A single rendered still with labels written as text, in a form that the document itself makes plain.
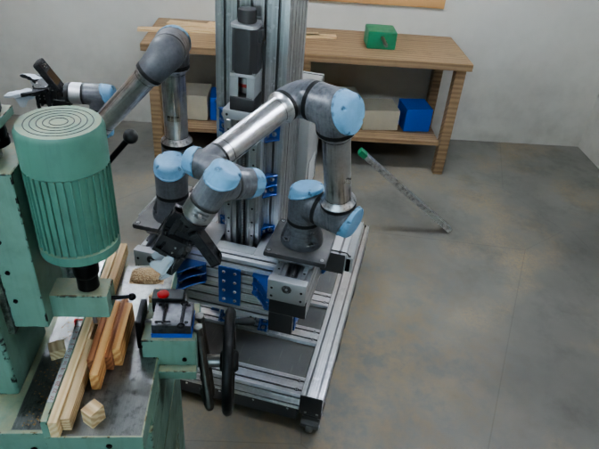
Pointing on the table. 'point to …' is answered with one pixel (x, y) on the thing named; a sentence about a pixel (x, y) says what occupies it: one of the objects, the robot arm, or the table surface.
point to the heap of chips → (144, 275)
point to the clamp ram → (141, 320)
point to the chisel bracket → (68, 306)
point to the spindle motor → (69, 183)
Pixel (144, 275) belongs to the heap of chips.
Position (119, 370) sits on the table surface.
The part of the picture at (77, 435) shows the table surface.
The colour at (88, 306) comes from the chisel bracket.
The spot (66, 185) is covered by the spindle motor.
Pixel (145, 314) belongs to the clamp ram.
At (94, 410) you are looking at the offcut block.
